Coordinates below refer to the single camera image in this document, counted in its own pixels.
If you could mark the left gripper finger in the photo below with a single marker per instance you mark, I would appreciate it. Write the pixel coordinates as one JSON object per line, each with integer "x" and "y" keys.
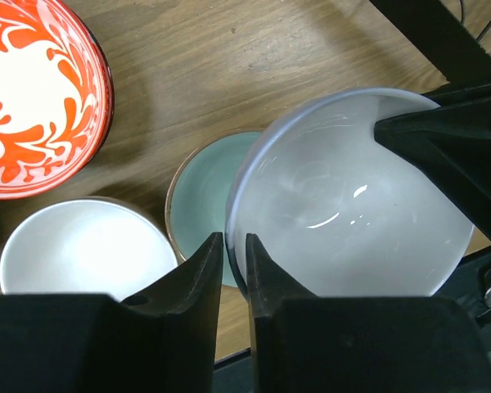
{"x": 162, "y": 339}
{"x": 306, "y": 343}

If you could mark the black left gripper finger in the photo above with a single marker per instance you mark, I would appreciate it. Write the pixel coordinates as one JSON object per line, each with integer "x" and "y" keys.
{"x": 451, "y": 145}

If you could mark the beige bowl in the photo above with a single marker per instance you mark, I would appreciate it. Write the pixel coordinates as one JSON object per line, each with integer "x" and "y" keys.
{"x": 88, "y": 245}

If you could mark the white ribbed bowl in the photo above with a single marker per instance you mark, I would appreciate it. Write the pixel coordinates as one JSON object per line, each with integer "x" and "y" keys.
{"x": 340, "y": 213}

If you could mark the mint green bowl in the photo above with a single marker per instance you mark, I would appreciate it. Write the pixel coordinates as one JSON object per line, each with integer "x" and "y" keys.
{"x": 195, "y": 204}

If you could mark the orange white floral bowl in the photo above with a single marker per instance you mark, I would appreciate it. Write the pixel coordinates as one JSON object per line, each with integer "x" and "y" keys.
{"x": 51, "y": 97}

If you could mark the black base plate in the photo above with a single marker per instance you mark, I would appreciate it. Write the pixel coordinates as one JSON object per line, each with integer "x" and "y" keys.
{"x": 469, "y": 286}

